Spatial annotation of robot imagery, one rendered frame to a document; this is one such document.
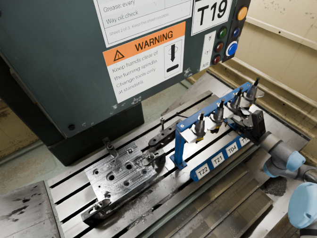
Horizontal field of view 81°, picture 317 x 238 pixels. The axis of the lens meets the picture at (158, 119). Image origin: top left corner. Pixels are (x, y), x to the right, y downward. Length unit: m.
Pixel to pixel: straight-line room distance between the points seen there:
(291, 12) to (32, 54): 1.15
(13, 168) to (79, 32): 1.62
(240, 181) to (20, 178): 1.53
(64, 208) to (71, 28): 0.95
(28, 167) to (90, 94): 1.47
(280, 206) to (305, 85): 0.70
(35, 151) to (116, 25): 1.61
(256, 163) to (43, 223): 1.36
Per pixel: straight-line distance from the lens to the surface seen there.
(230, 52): 0.51
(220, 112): 0.82
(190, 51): 0.41
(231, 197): 1.23
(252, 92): 0.98
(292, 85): 1.34
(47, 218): 1.44
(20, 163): 1.82
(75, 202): 1.10
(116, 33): 0.30
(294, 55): 1.28
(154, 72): 0.37
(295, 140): 1.47
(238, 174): 1.31
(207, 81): 1.67
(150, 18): 0.32
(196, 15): 0.38
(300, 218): 0.59
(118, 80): 0.33
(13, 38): 0.27
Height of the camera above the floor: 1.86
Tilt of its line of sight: 50 degrees down
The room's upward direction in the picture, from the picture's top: 4 degrees counter-clockwise
